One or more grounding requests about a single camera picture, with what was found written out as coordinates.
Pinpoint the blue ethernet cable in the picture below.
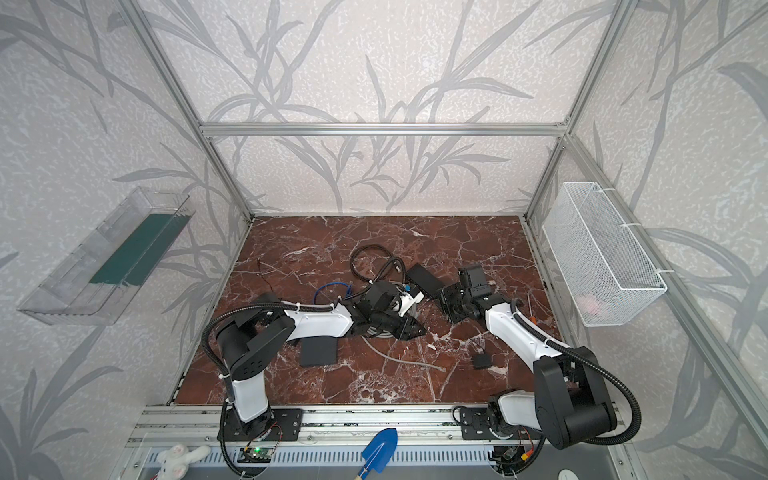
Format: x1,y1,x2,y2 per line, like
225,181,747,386
312,280,355,306

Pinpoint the black power adapter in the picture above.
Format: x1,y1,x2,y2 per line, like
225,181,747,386
472,353,493,370

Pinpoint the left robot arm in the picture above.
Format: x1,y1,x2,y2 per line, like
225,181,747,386
200,280,426,436

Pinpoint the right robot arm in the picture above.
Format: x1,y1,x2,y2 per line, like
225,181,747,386
438,265,642,450

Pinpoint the blue toy shovel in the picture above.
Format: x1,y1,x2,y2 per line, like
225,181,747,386
355,427,398,480

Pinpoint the white plush bunny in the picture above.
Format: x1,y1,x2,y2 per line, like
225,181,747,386
155,444,211,480

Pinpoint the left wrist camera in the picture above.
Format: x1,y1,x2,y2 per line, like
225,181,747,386
398,292,424,317

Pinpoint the black coiled cable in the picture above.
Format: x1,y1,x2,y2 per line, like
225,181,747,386
349,243,406,284

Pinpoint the small black network switch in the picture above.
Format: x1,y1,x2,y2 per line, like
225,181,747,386
406,263,445,300

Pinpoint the white wire mesh basket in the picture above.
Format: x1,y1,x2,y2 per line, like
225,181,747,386
543,182,667,327

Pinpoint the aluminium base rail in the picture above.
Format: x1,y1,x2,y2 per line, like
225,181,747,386
122,403,631,448

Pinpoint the clear plastic wall bin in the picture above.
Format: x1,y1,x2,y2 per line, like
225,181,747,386
18,187,196,326

